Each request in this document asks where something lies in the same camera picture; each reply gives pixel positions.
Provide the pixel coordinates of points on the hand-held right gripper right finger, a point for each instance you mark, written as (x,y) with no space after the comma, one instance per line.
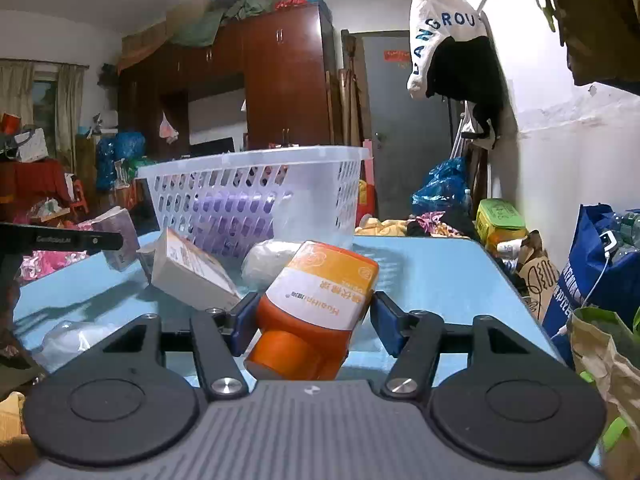
(383,318)

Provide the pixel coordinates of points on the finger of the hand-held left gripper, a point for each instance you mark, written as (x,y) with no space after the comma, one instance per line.
(75,238)

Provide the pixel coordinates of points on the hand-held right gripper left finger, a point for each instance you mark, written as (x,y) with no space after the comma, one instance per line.
(243,318)

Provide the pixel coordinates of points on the orange bottle with white label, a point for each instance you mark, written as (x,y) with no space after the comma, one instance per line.
(315,300)

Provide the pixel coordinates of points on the white plastic perforated basket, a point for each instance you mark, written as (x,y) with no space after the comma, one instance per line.
(260,195)

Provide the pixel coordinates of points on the grey tissue packet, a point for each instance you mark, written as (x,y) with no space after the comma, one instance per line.
(120,237)

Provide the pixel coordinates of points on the white plastic-wrapped roll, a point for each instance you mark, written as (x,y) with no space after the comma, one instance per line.
(267,262)

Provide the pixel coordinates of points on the white and orange carton box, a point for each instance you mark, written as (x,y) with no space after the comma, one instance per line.
(192,272)

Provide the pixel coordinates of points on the red cloth covered furniture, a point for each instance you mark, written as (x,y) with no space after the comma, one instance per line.
(30,180)

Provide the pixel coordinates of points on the blue bag pile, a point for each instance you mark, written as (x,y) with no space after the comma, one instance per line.
(120,152)

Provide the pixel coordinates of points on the clear plastic bag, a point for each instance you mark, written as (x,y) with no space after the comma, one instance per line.
(70,337)

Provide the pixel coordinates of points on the beige curtain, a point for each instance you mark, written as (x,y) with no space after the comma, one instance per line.
(67,105)

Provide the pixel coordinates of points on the blue plastic bag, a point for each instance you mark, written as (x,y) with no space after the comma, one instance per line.
(442,190)

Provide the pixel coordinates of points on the green lidded container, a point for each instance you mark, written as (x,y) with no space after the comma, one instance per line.
(500,220)

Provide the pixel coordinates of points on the brown printed paper bag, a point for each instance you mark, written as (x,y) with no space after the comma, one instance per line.
(537,272)

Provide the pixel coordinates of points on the grey door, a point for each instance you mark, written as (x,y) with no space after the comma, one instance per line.
(390,125)

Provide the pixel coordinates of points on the blue printed tote bag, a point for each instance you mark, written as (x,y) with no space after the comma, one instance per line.
(590,270)

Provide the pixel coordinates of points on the dark wooden wardrobe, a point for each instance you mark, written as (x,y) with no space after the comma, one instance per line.
(235,85)

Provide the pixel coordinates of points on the black hanging garment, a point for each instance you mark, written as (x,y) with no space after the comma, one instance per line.
(470,85)

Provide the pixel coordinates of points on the green cloth bundle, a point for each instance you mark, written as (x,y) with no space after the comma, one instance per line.
(220,20)

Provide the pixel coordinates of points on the white lettered hanging garment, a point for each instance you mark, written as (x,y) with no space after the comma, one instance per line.
(435,35)

